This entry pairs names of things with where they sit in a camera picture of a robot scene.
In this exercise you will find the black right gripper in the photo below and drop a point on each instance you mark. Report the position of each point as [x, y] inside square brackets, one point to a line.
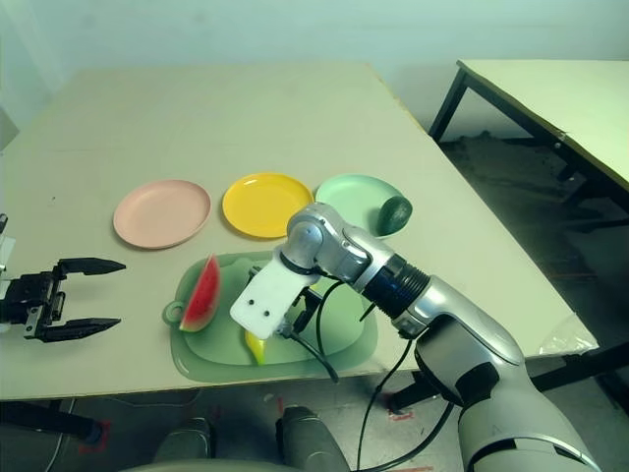
[307, 307]

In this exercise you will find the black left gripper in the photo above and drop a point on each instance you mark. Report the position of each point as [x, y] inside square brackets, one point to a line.
[29, 300]

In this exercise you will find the yellow toy banana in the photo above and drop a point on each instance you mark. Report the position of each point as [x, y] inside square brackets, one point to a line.
[258, 346]

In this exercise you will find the toy watermelon slice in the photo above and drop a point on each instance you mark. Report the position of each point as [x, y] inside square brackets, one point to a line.
[204, 300]

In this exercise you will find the dark green toy avocado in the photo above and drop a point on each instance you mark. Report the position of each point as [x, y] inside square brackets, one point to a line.
[395, 214]

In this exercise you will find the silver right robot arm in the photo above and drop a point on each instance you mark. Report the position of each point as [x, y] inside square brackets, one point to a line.
[442, 314]

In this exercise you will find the green silicone placemat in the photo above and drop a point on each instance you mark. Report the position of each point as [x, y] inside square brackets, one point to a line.
[216, 344]

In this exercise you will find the yellow round plate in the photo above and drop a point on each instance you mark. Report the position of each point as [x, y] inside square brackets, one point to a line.
[260, 206]

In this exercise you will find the pink round plate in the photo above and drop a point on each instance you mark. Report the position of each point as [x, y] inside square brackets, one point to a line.
[162, 216]

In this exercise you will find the mint green round plate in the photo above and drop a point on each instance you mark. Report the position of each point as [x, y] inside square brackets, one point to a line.
[344, 196]

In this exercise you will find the grey robot right leg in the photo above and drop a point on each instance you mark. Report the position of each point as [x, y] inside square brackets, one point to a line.
[307, 437]

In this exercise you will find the grey robot leg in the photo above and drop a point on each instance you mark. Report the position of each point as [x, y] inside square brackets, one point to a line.
[307, 437]
[184, 440]

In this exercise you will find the red floor tape mark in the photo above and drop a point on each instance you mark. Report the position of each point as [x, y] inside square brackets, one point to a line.
[400, 410]
[100, 437]

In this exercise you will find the grey robot left leg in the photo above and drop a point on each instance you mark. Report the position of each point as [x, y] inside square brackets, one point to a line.
[184, 440]

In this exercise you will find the grey robot torso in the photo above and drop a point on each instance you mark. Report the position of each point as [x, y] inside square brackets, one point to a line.
[206, 466]

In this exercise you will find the clear plastic film scrap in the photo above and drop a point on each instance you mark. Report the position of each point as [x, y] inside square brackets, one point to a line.
[565, 339]

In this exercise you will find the side table with black legs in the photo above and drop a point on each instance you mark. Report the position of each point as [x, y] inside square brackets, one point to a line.
[565, 98]

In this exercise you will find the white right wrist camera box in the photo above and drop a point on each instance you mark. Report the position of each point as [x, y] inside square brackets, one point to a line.
[265, 295]

